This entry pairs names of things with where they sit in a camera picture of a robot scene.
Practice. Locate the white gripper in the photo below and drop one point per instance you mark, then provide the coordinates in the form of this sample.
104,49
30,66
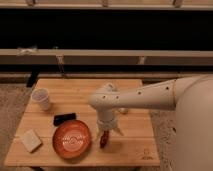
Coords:
105,126

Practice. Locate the black eraser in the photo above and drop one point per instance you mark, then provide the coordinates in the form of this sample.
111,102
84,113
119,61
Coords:
59,119

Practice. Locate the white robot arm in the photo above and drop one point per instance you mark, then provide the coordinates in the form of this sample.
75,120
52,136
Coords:
191,98

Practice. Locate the white sponge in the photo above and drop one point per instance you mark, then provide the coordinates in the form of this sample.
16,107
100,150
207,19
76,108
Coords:
30,140

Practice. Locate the orange bowl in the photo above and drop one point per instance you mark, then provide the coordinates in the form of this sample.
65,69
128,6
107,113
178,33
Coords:
71,139

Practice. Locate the wooden table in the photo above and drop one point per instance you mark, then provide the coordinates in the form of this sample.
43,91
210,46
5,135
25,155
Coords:
136,148

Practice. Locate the white paper cup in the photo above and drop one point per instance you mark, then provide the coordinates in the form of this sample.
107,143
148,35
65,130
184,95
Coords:
41,97

